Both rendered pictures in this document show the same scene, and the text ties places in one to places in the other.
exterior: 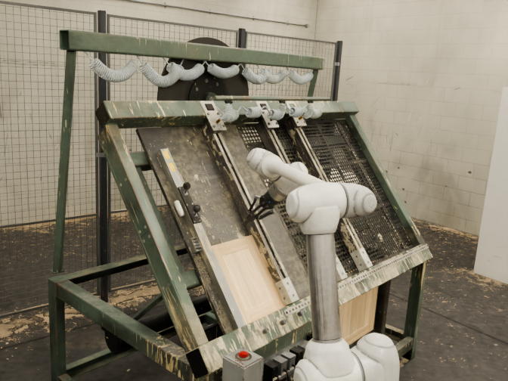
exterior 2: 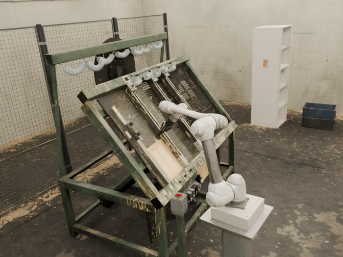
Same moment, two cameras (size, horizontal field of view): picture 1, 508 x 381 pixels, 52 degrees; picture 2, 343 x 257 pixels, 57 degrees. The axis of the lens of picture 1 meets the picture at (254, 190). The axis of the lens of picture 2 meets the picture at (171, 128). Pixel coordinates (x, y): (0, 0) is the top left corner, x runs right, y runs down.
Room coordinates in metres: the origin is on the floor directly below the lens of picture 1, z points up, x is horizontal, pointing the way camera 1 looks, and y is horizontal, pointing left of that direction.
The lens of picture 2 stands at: (-0.53, 0.52, 2.52)
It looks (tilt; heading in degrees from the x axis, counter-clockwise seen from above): 21 degrees down; 348
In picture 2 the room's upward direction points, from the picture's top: 4 degrees counter-clockwise
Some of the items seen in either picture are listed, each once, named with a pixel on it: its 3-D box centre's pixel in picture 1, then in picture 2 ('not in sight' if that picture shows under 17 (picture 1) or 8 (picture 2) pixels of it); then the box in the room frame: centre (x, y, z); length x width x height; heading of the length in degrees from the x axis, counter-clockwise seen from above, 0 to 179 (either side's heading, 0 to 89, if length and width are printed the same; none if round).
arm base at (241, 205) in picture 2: not in sight; (237, 198); (1.72, -0.50, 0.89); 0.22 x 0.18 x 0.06; 140
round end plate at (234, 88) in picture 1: (209, 100); (118, 71); (3.42, 0.33, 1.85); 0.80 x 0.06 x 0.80; 138
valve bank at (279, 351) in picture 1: (293, 363); (193, 192); (2.25, -0.24, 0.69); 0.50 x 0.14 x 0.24; 138
